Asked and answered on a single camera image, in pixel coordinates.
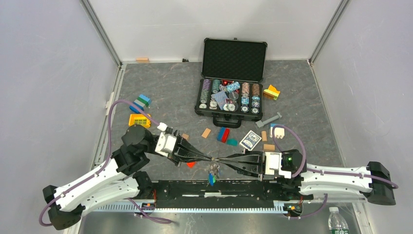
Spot orange wooden block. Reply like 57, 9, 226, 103
263, 144, 276, 152

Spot wooden block on ledge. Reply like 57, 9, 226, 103
135, 58, 150, 63

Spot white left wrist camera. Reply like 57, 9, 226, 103
155, 122, 177, 157

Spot orange flat block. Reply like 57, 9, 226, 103
201, 128, 211, 138

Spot blue red brick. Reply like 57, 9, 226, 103
217, 127, 230, 143

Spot small wooden cube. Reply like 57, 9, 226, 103
182, 134, 189, 141

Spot blue key tag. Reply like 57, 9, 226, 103
208, 173, 216, 186

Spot blue white brick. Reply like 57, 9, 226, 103
269, 123, 285, 139

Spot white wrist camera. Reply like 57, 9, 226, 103
263, 152, 292, 179
155, 122, 177, 157

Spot grey plastic bolt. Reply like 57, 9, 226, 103
255, 112, 282, 128

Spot teal flat piece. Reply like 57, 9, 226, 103
226, 138, 238, 146

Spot blue grey green brick stack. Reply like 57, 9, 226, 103
129, 94, 152, 114

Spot plastic water bottle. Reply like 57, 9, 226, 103
328, 207, 349, 234

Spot yellow window brick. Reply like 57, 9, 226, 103
128, 114, 151, 128

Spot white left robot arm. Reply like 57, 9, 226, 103
41, 125, 212, 230

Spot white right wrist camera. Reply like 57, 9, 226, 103
263, 152, 292, 179

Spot yellow orange brick pile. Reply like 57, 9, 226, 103
263, 85, 280, 100

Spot blue playing card box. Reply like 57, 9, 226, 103
239, 130, 262, 151

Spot black poker chip case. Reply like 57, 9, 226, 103
194, 38, 267, 128

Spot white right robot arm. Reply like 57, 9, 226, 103
216, 149, 396, 206

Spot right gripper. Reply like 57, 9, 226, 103
216, 148, 277, 180

